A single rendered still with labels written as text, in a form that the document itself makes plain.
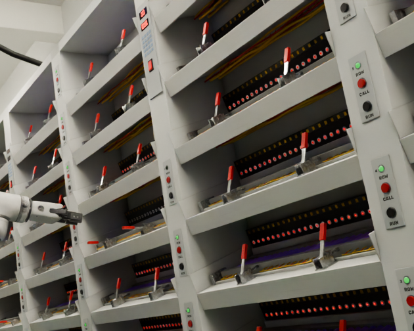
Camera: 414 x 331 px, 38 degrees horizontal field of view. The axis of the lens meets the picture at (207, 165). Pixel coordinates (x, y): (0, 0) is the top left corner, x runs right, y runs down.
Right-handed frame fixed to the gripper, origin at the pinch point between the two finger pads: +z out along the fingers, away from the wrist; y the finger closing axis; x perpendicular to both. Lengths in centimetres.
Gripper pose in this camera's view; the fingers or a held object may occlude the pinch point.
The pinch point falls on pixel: (73, 218)
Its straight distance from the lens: 202.6
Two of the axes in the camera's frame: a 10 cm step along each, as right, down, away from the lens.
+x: -0.4, 9.4, -3.4
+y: -5.3, 2.6, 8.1
